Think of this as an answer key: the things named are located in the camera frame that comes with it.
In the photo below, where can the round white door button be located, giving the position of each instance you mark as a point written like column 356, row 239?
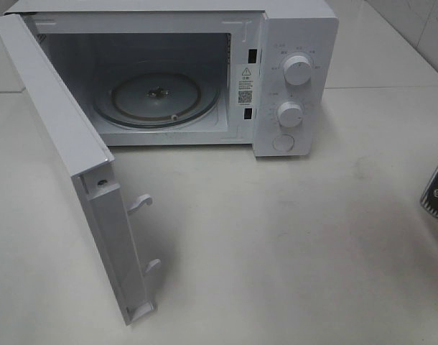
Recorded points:
column 283, row 143

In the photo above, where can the white microwave knob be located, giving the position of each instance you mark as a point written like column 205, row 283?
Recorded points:
column 297, row 69
column 289, row 114

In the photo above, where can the white microwave door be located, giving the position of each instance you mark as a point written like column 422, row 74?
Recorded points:
column 88, row 163

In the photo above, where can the glass microwave turntable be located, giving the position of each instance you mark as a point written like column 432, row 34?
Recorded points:
column 155, row 100

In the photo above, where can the white microwave oven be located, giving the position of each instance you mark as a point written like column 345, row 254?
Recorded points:
column 239, row 45

